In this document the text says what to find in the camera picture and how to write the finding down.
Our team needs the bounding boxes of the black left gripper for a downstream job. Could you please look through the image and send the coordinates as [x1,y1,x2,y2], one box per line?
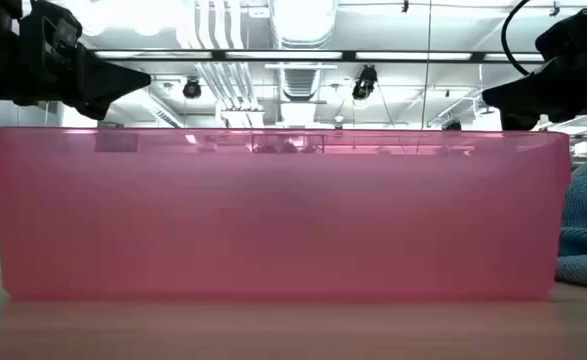
[17,0,153,121]

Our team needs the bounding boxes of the pink translucent plastic bin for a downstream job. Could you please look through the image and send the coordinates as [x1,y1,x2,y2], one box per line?
[0,125,573,302]

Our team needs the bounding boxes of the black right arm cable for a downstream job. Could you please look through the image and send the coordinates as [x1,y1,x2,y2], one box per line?
[500,0,533,78]

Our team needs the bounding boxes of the black ceiling light rail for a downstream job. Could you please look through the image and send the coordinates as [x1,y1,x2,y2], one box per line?
[92,48,547,64]

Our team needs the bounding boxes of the white ceiling air duct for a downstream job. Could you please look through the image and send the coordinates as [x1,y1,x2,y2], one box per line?
[270,0,339,104]

